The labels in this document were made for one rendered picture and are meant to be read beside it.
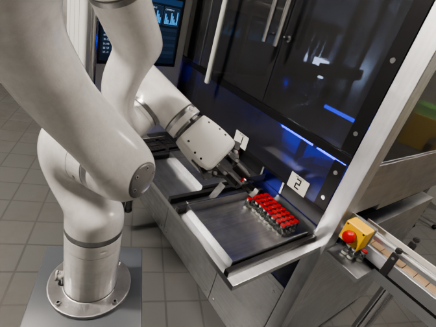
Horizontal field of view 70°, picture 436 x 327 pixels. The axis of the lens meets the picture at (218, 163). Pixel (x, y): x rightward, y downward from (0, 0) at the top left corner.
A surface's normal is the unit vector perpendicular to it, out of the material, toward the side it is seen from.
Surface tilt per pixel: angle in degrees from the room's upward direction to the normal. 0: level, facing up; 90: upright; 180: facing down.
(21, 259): 0
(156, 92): 56
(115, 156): 71
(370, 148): 90
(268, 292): 90
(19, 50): 127
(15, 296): 0
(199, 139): 47
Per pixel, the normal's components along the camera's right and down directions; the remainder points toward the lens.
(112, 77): -0.52, 0.13
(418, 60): -0.79, 0.11
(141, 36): 0.53, 0.74
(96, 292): 0.48, 0.53
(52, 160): -0.43, 0.44
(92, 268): 0.29, 0.53
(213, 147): 0.34, -0.20
